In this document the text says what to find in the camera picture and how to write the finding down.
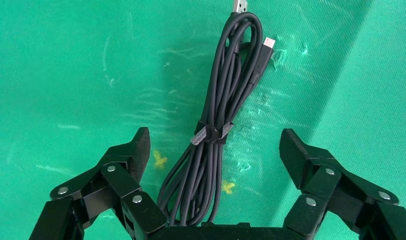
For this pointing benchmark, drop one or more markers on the green table cloth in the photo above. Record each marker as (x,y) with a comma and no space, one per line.
(73,82)

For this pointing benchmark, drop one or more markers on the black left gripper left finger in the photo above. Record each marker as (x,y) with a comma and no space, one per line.
(90,205)

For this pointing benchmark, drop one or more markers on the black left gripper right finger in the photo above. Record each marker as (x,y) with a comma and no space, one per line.
(322,172)

